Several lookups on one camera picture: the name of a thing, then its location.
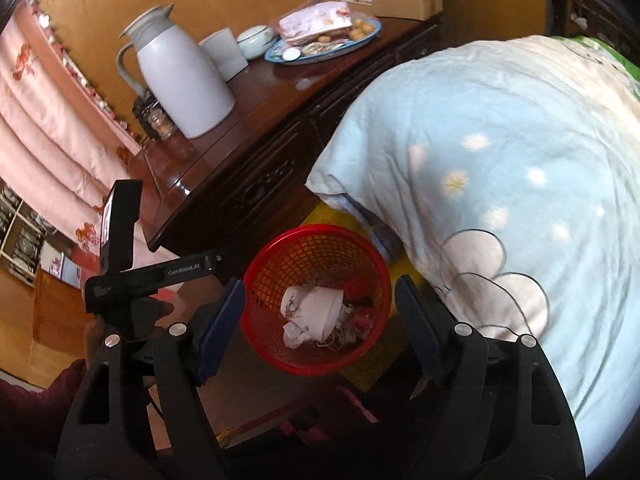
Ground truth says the red plastic trash basket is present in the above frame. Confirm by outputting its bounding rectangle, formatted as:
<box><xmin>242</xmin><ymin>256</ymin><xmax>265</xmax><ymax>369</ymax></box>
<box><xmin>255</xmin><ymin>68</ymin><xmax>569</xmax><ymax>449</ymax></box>
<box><xmin>241</xmin><ymin>224</ymin><xmax>392</xmax><ymax>377</ymax></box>

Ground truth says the white paper cup trash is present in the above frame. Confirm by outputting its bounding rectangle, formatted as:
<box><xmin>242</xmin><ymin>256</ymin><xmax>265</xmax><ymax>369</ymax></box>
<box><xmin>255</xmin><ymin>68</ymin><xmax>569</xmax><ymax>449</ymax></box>
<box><xmin>280</xmin><ymin>285</ymin><xmax>352</xmax><ymax>349</ymax></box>

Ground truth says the person's left hand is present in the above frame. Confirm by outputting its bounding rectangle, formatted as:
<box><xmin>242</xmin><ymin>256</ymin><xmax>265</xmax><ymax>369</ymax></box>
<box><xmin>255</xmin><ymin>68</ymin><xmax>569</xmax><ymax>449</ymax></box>
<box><xmin>82</xmin><ymin>299</ymin><xmax>177</xmax><ymax>371</ymax></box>

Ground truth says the pink embroidered curtain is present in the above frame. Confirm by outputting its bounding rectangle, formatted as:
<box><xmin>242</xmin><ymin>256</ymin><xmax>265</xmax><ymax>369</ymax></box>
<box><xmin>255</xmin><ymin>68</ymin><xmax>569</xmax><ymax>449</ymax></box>
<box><xmin>1</xmin><ymin>0</ymin><xmax>141</xmax><ymax>273</ymax></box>

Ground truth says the small glass jar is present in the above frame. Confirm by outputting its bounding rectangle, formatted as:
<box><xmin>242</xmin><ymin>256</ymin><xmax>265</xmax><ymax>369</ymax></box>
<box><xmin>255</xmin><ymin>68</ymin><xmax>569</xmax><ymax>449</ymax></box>
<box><xmin>146</xmin><ymin>106</ymin><xmax>177</xmax><ymax>140</ymax></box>

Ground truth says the dark wooden side table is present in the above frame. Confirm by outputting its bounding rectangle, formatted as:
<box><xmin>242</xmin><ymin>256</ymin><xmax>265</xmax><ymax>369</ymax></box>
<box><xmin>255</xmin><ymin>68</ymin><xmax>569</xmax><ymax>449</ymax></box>
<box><xmin>129</xmin><ymin>18</ymin><xmax>440</xmax><ymax>259</ymax></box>

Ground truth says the white thermos jug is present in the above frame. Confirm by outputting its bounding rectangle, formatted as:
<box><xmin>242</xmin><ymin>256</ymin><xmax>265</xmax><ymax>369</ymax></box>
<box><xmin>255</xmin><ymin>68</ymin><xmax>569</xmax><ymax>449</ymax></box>
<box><xmin>116</xmin><ymin>4</ymin><xmax>235</xmax><ymax>139</ymax></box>

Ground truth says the cartoon print bed quilt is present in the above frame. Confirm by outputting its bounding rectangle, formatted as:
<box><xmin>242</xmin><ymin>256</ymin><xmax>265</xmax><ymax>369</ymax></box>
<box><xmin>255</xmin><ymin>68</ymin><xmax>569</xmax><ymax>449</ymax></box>
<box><xmin>306</xmin><ymin>36</ymin><xmax>639</xmax><ymax>472</ymax></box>

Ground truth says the white ceramic mug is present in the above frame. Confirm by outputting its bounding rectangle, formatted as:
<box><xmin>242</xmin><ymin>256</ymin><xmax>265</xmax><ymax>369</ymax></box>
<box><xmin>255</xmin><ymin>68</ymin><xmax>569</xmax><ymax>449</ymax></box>
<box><xmin>198</xmin><ymin>27</ymin><xmax>248</xmax><ymax>81</ymax></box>

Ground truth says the white lidded ceramic bowl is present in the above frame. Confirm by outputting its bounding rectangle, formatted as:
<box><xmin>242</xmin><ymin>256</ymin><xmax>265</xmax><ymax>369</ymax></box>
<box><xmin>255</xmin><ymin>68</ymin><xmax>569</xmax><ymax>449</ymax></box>
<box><xmin>236</xmin><ymin>25</ymin><xmax>278</xmax><ymax>61</ymax></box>

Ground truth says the blue snack plate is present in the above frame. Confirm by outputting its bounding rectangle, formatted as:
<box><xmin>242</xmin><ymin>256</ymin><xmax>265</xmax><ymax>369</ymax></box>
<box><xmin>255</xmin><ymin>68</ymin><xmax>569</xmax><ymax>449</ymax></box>
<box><xmin>264</xmin><ymin>16</ymin><xmax>382</xmax><ymax>66</ymax></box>

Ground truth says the pink snack package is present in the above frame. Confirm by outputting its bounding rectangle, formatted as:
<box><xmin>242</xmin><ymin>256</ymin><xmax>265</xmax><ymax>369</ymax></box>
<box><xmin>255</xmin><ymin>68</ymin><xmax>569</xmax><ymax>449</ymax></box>
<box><xmin>277</xmin><ymin>1</ymin><xmax>352</xmax><ymax>47</ymax></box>

